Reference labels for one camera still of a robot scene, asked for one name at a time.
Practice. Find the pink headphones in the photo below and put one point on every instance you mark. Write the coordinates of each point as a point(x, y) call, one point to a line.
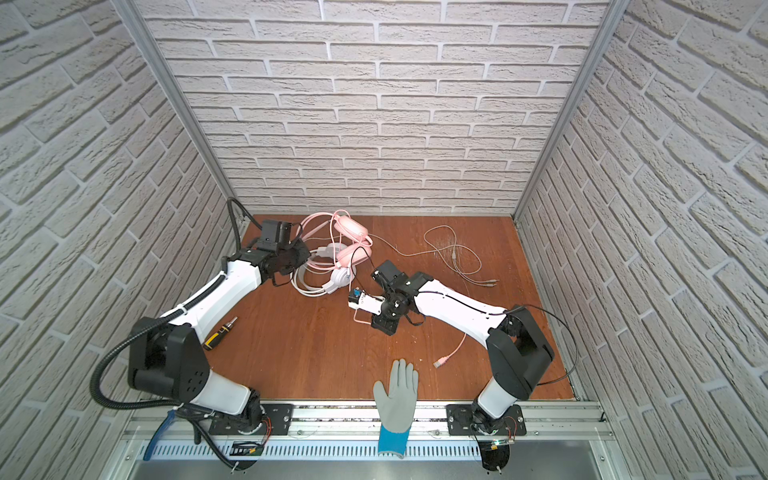
point(350, 245)

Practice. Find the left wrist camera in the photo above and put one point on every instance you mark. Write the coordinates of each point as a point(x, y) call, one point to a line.
point(275, 235)

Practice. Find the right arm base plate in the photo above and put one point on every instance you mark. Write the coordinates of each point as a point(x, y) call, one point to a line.
point(470, 419)

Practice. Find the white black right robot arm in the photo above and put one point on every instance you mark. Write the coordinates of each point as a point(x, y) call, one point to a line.
point(519, 352)

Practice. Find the aluminium corner post left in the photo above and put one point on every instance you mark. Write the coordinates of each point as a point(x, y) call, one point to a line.
point(137, 27)

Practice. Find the black yellow screwdriver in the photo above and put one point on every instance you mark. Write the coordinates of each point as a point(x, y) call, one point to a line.
point(216, 338)

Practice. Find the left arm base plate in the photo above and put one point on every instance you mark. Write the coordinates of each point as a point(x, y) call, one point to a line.
point(255, 420)

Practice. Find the white headphones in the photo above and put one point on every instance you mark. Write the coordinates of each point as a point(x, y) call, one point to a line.
point(322, 260)

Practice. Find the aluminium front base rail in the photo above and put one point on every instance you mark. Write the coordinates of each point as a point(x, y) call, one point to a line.
point(349, 431)

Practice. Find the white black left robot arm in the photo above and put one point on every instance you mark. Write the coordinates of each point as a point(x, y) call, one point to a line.
point(168, 359)

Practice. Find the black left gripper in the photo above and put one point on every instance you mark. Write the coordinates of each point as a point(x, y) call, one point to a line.
point(307, 253)

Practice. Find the aluminium corner post right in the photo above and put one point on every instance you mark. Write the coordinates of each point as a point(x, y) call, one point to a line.
point(602, 38)

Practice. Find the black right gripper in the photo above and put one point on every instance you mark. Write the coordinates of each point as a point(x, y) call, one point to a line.
point(379, 321)

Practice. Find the aluminium corner post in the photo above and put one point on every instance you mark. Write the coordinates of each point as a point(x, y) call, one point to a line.
point(602, 38)
point(137, 27)

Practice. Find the grey blue work glove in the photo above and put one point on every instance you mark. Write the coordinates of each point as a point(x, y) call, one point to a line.
point(396, 407)

